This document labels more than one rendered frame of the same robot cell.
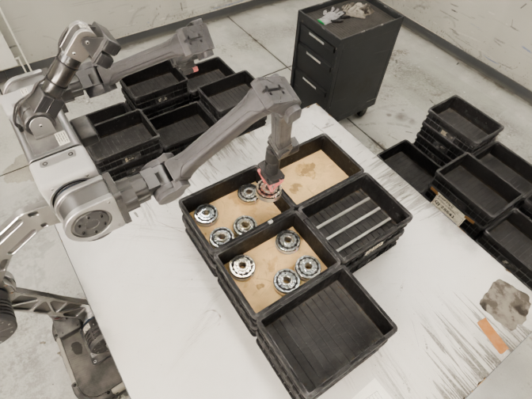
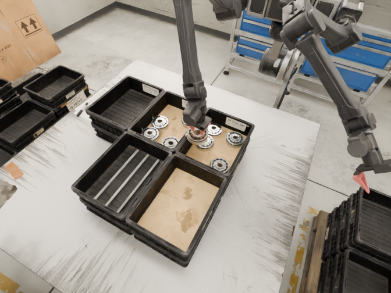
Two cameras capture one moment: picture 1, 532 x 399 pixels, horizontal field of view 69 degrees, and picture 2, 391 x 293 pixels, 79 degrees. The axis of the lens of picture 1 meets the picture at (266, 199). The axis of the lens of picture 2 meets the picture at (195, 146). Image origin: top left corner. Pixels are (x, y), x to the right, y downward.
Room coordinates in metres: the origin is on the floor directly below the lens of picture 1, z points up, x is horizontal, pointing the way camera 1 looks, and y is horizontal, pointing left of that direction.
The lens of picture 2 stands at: (1.63, -0.37, 1.90)
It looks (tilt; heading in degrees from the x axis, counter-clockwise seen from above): 52 degrees down; 152
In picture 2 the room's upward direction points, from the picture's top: 4 degrees clockwise
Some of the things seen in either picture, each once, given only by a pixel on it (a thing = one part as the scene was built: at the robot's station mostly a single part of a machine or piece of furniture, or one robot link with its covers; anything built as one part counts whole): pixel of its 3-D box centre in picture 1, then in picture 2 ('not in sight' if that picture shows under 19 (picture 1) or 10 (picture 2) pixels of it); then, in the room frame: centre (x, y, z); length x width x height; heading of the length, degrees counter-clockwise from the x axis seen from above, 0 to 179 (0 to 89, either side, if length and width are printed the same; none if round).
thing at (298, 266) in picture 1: (308, 266); (149, 133); (0.72, -0.19, 0.86); 0.10 x 0.10 x 0.01
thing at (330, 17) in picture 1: (331, 15); not in sight; (2.69, -0.36, 0.88); 0.25 x 0.19 x 0.03; 128
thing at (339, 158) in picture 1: (309, 176); (179, 203); (1.19, -0.20, 0.87); 0.40 x 0.30 x 0.11; 127
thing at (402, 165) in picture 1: (407, 176); not in sight; (1.79, -0.96, 0.26); 0.40 x 0.30 x 0.23; 38
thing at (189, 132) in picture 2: (268, 188); (197, 132); (0.96, -0.01, 1.04); 0.10 x 0.10 x 0.01
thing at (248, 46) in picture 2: not in sight; (269, 38); (-0.35, 1.52, 0.60); 0.72 x 0.03 x 0.56; 38
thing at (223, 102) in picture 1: (233, 115); not in sight; (2.15, 0.28, 0.37); 0.40 x 0.30 x 0.45; 128
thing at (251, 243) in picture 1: (276, 266); (170, 125); (0.71, -0.06, 0.87); 0.40 x 0.30 x 0.11; 127
